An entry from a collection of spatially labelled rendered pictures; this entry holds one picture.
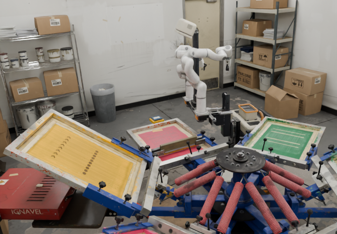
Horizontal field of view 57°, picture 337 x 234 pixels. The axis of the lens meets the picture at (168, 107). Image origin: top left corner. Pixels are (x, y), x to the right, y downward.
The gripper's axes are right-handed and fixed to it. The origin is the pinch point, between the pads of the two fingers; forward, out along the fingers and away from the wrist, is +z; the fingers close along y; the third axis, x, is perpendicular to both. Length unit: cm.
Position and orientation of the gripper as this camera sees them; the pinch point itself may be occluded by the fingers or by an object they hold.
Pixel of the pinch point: (227, 66)
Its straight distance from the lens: 326.8
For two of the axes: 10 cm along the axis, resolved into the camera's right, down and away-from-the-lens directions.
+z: 1.6, 5.2, 8.4
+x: -9.6, -1.2, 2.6
